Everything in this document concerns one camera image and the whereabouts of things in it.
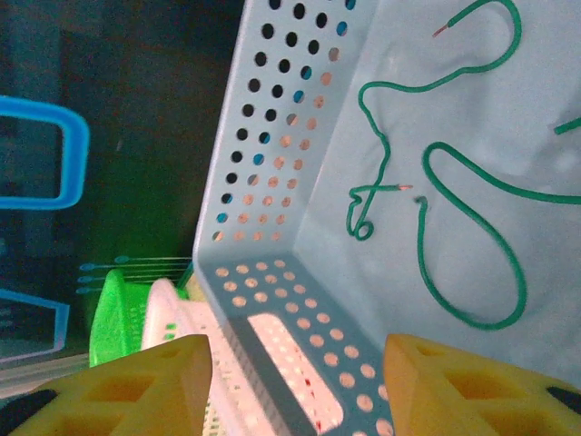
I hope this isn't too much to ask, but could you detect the kinked green cable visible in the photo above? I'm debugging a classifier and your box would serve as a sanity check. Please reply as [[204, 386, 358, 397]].
[[347, 0, 523, 242]]

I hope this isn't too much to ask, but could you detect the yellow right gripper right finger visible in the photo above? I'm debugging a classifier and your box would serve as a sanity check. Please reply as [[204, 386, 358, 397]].
[[382, 333, 581, 436]]

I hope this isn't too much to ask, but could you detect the white plastic basket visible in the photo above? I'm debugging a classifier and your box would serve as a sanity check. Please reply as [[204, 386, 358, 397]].
[[140, 276, 346, 436]]

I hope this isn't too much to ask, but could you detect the light blue plastic basket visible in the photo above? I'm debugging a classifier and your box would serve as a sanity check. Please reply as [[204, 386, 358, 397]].
[[192, 0, 581, 436]]

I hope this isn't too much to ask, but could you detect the long looped green cable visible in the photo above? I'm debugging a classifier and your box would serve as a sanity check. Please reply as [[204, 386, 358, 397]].
[[417, 141, 581, 332]]

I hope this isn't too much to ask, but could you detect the green plastic basket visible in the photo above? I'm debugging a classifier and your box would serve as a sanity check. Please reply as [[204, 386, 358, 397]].
[[89, 267, 196, 369]]

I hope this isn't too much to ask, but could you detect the grey metal rail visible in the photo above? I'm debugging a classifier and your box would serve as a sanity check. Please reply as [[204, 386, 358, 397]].
[[0, 352, 92, 401]]

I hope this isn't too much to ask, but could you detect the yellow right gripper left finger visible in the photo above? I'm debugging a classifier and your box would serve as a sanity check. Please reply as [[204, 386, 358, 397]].
[[0, 334, 214, 436]]

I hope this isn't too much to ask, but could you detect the dark mat with blue markings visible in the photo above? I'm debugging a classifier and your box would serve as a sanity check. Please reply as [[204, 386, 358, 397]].
[[0, 0, 246, 364]]

